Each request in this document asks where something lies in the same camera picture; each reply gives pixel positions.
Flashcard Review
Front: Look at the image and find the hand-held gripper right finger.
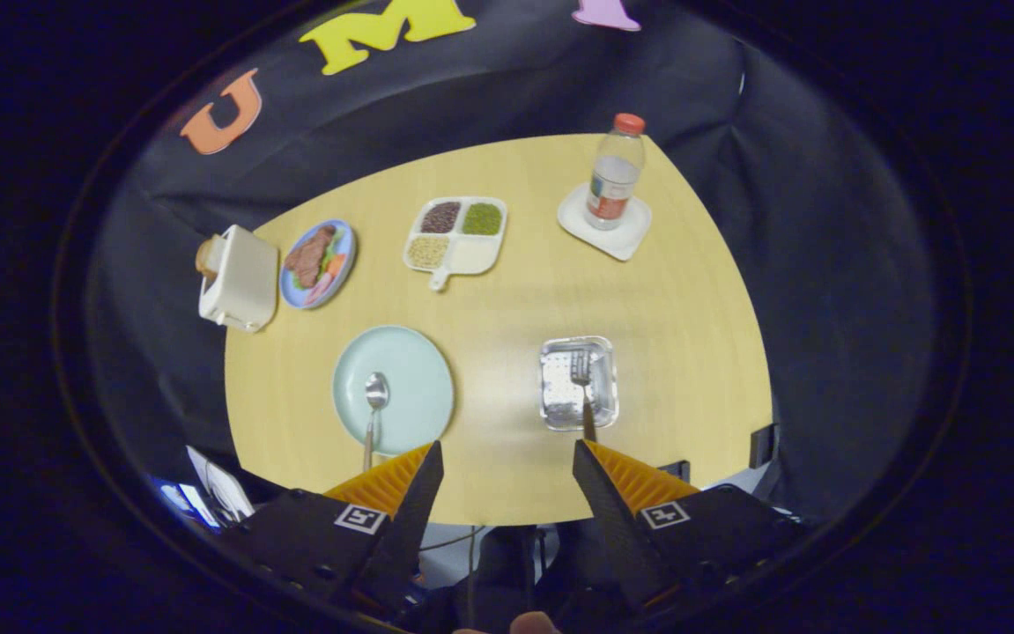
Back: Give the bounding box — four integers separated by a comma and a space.
572, 439, 811, 617

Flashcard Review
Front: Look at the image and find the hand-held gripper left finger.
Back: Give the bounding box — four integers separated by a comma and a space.
225, 440, 446, 617

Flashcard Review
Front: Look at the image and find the spoon with wooden handle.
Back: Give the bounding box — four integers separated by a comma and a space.
361, 372, 390, 473

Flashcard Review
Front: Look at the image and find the fork with wooden handle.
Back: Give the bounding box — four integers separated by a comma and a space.
569, 350, 598, 443

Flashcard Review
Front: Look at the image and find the pale green plate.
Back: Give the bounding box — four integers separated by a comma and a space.
332, 325, 455, 456

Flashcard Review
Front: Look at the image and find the metal perforated tray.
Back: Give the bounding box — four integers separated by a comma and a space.
538, 335, 619, 432

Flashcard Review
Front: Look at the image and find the white paper sheet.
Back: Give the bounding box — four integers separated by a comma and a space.
185, 445, 256, 522

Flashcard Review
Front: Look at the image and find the laptop with lit screen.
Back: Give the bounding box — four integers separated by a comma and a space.
150, 475, 221, 529

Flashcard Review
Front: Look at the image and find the yellow soybeans pile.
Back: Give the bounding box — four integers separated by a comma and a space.
407, 235, 450, 269

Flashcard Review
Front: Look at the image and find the white divided dish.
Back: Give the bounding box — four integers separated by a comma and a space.
403, 195, 508, 292

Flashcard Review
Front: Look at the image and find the white square coaster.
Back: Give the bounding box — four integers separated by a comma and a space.
557, 182, 653, 262

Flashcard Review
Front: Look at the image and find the brown meat slice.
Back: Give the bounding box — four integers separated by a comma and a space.
285, 225, 337, 290

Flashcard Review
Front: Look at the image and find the blue plate with food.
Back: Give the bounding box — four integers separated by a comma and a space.
278, 218, 357, 310

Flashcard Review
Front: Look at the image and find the white toaster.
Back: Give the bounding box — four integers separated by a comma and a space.
196, 225, 280, 334

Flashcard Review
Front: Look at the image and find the dark red beans pile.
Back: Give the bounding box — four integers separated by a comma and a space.
419, 201, 462, 235

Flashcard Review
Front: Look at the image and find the green beans pile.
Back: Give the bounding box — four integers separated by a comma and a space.
462, 202, 504, 236

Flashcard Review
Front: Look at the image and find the clear water bottle red cap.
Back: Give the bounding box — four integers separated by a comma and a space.
585, 112, 647, 232

